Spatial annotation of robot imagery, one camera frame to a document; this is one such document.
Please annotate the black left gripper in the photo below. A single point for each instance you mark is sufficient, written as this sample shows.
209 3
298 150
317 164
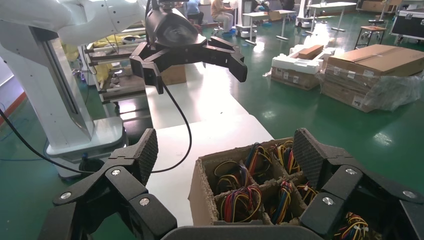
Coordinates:
172 30

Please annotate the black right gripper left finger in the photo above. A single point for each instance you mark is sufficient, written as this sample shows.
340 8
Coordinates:
112 195

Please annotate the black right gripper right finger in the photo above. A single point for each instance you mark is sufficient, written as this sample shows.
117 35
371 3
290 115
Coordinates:
341 179

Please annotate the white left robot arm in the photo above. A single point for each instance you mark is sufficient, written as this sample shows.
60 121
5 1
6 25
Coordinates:
99 20

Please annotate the small cardboard box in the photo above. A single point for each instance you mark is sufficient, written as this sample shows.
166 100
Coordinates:
174 74
275 15

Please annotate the seated person blue shirt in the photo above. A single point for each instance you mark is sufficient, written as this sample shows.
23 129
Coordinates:
193 8

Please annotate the seated person beige shirt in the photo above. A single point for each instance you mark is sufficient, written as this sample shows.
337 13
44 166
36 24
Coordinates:
218 8

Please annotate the white machine column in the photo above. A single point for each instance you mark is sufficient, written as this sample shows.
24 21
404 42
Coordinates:
245 20
303 13

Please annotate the metal shelf rack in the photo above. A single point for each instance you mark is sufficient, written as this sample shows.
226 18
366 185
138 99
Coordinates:
119 89

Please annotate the white work table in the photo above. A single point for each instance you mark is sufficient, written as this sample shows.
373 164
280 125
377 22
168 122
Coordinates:
331 5
261 13

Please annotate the wrapped cardboard box stack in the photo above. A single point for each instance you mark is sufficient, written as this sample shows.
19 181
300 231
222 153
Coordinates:
344 89

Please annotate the cardboard box with dividers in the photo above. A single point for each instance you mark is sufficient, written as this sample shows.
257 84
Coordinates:
203 198

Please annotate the yellow cloth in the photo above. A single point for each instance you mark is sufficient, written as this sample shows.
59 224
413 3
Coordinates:
99 71

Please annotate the white foam packing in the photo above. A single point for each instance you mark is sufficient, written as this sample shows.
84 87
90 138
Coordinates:
291 63

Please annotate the stack of cardboard boxes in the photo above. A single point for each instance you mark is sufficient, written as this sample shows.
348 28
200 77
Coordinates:
394 92

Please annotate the flat cardboard box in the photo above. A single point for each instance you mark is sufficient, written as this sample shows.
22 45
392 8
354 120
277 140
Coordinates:
291 79

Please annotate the white robot torso column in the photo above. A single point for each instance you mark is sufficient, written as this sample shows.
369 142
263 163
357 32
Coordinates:
49 99

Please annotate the small brown box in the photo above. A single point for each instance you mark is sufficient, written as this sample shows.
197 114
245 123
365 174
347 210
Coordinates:
311 52

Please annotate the large brown cardboard box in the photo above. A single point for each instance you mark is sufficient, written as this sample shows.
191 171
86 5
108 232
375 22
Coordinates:
381 58

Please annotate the small brown top stool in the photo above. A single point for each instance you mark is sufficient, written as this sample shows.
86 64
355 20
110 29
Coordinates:
372 28

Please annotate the black flight case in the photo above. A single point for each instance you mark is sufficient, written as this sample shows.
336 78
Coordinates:
409 24

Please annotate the distant cardboard boxes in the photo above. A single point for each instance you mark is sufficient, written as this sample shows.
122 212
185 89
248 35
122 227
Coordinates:
374 6

